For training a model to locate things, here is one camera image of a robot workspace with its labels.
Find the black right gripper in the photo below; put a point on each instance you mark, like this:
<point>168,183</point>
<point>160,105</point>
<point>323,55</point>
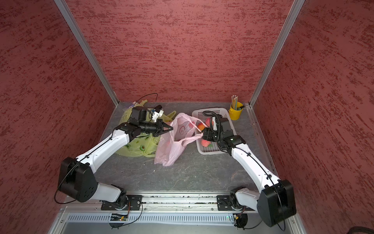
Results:
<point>207,132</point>

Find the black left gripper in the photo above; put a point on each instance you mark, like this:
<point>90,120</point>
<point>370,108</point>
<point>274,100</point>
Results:
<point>159,125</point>

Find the pink plastic bag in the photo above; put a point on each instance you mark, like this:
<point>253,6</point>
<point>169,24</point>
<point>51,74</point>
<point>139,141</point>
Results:
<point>173,143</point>

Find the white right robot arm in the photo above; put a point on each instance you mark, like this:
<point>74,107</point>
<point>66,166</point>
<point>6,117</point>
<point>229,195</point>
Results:
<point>274,199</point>

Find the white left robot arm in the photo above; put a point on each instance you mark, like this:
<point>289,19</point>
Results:
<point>77,175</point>

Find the orange red peach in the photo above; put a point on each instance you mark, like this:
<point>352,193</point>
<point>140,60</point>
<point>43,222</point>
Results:
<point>201,126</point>

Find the green avocado plastic bag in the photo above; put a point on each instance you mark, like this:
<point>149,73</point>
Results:
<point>145,145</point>

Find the yellow pencil cup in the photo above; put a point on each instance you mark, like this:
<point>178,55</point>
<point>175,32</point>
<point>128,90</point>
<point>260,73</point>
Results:
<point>236,113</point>

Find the white plastic basket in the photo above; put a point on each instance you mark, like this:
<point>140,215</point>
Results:
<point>213,148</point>

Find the colored pencils bundle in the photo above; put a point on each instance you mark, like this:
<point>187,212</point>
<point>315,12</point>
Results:
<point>234,102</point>

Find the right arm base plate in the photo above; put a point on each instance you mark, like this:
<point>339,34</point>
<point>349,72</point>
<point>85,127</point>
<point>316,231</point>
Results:
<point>230,203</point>

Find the aluminium front rail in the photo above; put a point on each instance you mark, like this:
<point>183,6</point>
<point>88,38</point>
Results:
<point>169,202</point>

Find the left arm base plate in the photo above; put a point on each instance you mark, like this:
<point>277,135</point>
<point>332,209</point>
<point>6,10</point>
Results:
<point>134,201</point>

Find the white slotted cable duct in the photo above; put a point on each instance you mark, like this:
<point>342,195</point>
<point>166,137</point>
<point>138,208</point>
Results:
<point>159,218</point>

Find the right aluminium corner post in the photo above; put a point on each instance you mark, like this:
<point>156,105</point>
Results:
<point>286,28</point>

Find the aluminium corner post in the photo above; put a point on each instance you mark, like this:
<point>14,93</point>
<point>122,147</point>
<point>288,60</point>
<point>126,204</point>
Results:
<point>286,28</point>
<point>74,27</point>

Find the left aluminium corner post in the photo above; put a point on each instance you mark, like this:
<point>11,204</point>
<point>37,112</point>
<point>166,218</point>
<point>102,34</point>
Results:
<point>74,27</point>

